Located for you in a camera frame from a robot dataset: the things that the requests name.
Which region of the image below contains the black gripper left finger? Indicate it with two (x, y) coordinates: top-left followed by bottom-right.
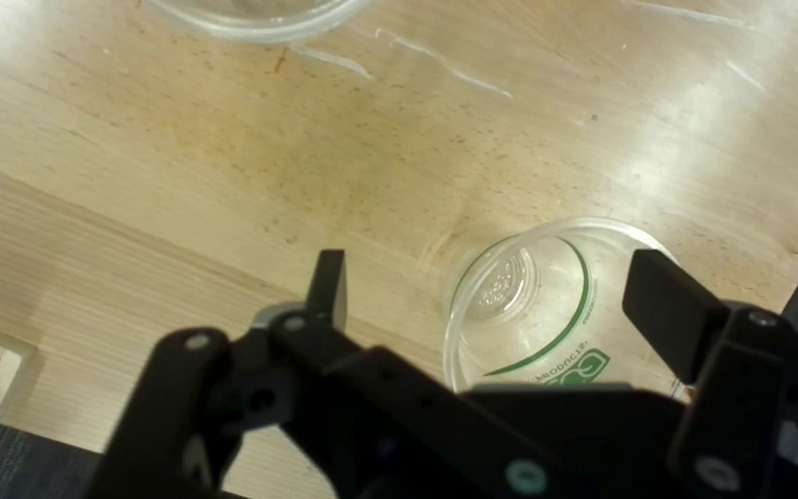
(83, 248), (560, 499)

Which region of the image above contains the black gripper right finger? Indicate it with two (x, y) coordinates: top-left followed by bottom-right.
(621, 248), (798, 499)

